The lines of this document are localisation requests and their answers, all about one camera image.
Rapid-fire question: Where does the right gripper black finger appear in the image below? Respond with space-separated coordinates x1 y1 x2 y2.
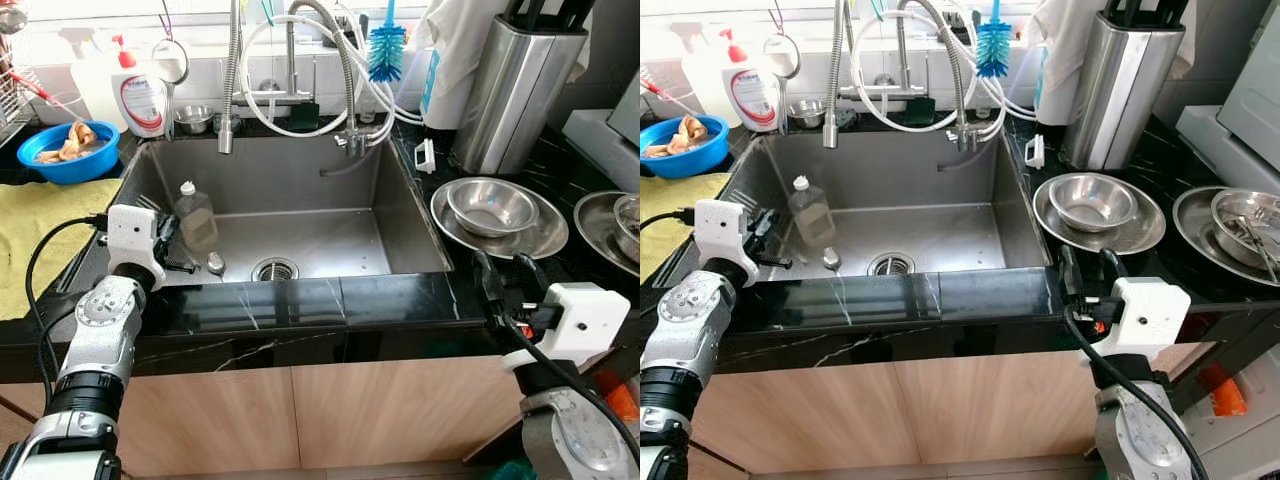
472 250 503 309
513 252 550 299
1057 245 1085 301
1097 247 1132 289

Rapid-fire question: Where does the long silver metal utensil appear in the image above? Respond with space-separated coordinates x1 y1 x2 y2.
1228 212 1280 286

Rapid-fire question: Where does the round steel plate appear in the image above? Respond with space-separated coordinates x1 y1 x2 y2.
573 190 641 279
1032 175 1167 256
430 180 571 261
1172 184 1280 276

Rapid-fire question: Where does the clear plastic bottle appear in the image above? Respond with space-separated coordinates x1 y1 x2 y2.
174 180 219 256
787 175 835 251

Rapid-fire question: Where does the yellow cloth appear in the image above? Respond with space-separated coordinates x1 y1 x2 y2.
0 177 123 323
640 172 736 281

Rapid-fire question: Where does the blue plastic bowl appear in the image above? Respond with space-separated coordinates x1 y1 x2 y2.
640 114 733 180
16 120 122 186

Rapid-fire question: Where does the small steel bowl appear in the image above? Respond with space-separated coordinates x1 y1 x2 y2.
786 98 829 130
172 104 216 136

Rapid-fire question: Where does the orange plastic item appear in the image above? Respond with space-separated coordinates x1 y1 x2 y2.
598 372 641 423
1198 363 1249 419

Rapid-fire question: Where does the white soap bottle red pump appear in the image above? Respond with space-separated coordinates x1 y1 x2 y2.
720 28 784 133
108 34 171 139

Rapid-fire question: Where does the grey countertop appliance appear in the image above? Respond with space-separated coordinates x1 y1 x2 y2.
562 75 641 193
1175 35 1280 196

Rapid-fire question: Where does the flexible metal spray faucet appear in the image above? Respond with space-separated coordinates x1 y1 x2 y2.
822 0 853 150
217 0 246 156

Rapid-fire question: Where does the stainless steel sink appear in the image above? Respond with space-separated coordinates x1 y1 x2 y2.
75 135 456 291
690 130 1056 283

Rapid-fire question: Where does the white spray bottle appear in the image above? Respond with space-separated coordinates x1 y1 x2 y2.
678 22 746 113
58 27 126 119

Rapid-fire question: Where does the stainless steel knife block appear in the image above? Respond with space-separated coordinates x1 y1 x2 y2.
1060 0 1198 171
452 0 593 178

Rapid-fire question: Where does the wooden sink cabinet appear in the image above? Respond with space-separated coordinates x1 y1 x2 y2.
690 345 1213 473
0 345 536 479

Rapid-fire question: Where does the small metal strainer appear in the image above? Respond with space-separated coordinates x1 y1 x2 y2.
762 32 803 135
148 38 191 141

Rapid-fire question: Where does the white bottle blue label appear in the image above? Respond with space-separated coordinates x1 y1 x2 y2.
1032 45 1059 123
418 48 448 129

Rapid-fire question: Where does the white towel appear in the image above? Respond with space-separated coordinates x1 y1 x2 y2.
1030 0 1116 126
415 0 521 131

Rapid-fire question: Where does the blue bottle brush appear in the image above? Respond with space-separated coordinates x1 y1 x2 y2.
975 0 1015 79
366 0 408 84

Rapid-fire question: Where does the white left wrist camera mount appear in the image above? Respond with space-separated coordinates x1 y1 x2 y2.
104 204 168 293
692 198 763 291

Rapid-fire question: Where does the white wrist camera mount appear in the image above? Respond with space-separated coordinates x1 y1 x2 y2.
500 282 632 373
104 204 168 293
1083 277 1193 365
692 198 763 291

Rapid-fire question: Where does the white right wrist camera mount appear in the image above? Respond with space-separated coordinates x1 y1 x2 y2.
1083 277 1193 365
500 282 632 373

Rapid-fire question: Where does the red handled utensil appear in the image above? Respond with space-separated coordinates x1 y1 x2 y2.
10 70 79 123
642 78 693 113

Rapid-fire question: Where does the white water hose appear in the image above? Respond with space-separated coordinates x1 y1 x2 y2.
238 12 426 141
848 8 1036 136

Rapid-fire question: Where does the wire dish rack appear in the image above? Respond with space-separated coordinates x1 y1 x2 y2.
0 60 46 151

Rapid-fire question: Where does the black handled knife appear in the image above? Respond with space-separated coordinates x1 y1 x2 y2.
505 0 593 33
1105 0 1198 29

